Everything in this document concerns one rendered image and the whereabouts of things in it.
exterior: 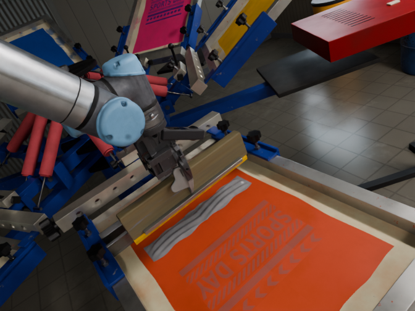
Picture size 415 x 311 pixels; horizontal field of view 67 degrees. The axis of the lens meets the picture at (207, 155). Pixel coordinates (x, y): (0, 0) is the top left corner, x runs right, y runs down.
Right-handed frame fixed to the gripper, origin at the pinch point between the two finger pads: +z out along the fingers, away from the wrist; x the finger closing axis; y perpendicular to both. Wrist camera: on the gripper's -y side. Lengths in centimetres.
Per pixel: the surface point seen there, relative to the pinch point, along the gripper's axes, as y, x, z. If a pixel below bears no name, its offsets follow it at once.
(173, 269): 15.2, 6.8, 13.6
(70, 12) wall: -79, -371, -39
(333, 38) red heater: -89, -19, -2
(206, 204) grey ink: -3.8, -4.2, 13.0
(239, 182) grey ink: -15.8, -2.5, 12.7
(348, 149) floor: -149, -62, 108
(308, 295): -1.2, 34.9, 13.5
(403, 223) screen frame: -25.7, 40.2, 11.5
